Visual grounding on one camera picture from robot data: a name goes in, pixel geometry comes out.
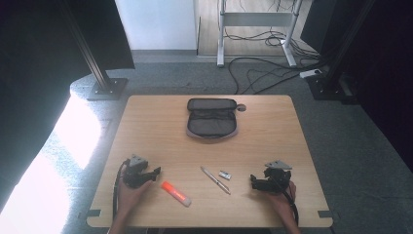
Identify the white power strip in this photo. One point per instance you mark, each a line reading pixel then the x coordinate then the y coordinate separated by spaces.
pixel 310 73

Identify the orange highlighter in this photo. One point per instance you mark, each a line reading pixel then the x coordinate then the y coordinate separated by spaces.
pixel 175 193

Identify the black pencil case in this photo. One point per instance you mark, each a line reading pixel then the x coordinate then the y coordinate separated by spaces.
pixel 211 125

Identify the silver pen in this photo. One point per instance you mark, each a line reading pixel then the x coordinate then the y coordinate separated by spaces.
pixel 215 179

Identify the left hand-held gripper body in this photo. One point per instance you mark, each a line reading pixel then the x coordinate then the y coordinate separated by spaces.
pixel 134 175

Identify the white desk frame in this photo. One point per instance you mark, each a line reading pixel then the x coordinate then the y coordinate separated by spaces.
pixel 256 19

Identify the person's left hand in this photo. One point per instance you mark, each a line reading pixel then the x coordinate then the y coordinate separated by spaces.
pixel 130 196

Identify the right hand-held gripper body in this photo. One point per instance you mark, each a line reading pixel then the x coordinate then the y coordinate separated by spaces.
pixel 278 178

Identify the person's right hand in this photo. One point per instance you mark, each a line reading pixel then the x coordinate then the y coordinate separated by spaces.
pixel 281 201

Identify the dark curtain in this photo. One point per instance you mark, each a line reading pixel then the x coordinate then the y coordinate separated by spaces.
pixel 29 65
pixel 383 81

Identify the black metal stand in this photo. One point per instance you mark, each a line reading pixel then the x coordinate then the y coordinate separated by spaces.
pixel 334 74
pixel 97 70

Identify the small silver eraser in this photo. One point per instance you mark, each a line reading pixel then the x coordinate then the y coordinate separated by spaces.
pixel 225 175

